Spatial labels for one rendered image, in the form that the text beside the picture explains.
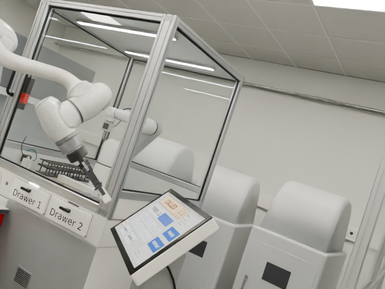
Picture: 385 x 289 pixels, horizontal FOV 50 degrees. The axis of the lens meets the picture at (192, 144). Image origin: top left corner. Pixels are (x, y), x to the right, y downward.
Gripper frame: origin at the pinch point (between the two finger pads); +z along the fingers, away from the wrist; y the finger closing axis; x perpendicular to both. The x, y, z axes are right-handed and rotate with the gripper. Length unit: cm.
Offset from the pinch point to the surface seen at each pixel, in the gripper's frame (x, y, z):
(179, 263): -8.3, -21.2, 31.9
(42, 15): -30, 111, -88
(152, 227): -7.5, -15.7, 16.9
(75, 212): 15, 53, 12
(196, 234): -16.2, -39.4, 18.5
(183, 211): -19.5, -20.9, 17.0
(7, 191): 42, 96, -11
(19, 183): 33, 87, -12
